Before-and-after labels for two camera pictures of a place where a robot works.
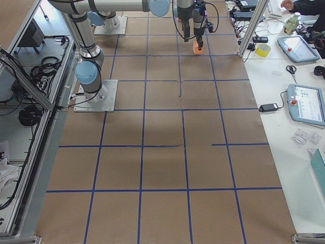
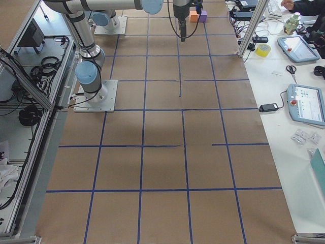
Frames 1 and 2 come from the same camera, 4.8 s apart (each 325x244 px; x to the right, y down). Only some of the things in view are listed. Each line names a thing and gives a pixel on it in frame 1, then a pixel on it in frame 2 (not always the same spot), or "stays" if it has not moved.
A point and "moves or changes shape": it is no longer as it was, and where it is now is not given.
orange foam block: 195,48 moves or changes shape
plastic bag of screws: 299,137 stays
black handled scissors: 292,69 stays
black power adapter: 268,107 stays
